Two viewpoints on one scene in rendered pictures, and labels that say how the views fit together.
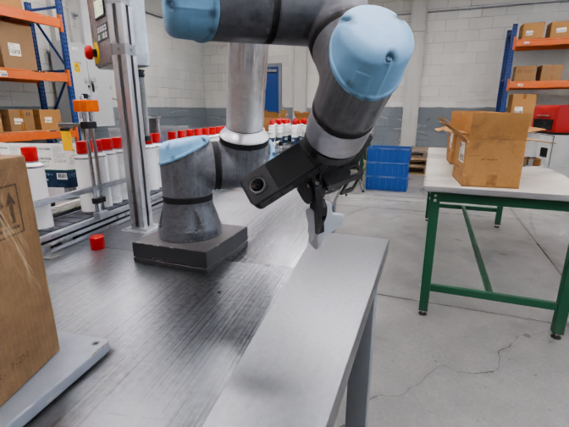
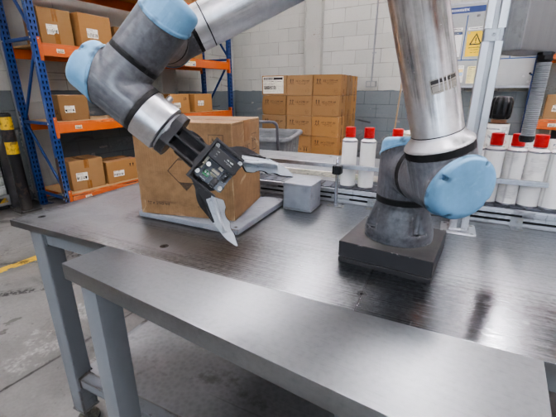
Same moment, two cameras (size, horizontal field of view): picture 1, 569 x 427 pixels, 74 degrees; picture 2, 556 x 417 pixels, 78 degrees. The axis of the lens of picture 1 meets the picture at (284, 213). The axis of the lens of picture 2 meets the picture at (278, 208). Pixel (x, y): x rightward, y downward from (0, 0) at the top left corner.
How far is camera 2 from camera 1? 0.93 m
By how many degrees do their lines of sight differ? 95
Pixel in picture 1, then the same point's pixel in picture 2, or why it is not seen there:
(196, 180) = (384, 179)
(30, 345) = not seen: hidden behind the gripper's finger
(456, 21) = not seen: outside the picture
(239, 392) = (174, 269)
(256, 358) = (199, 275)
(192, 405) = (176, 256)
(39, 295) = (227, 189)
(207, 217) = (385, 220)
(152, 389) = (197, 247)
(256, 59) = (400, 42)
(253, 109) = (411, 108)
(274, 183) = not seen: hidden behind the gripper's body
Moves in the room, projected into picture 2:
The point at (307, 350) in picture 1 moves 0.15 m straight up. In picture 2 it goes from (193, 296) to (186, 222)
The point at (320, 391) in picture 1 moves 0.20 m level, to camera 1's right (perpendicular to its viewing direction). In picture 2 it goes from (149, 294) to (70, 376)
